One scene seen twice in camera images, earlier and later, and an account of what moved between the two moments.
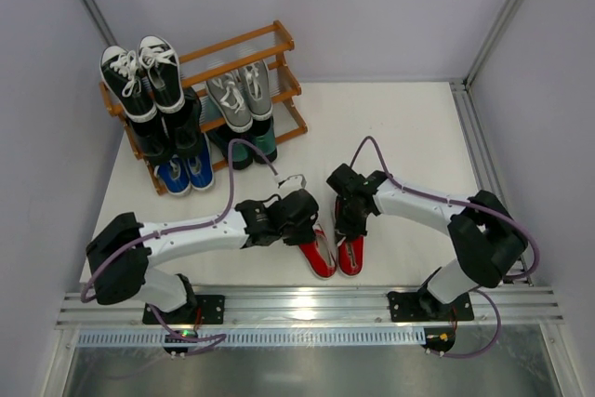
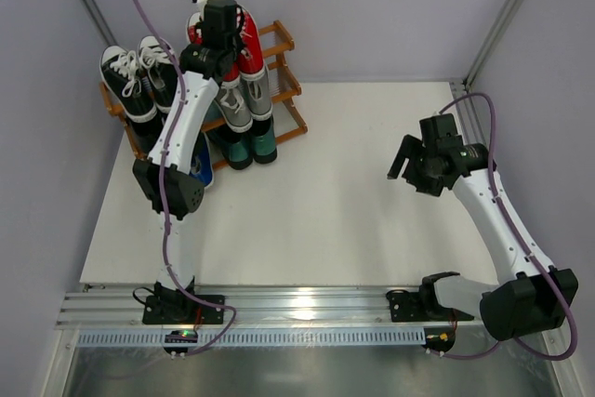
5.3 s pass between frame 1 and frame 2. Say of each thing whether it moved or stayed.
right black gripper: moved
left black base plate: stayed
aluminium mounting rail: stayed
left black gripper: moved
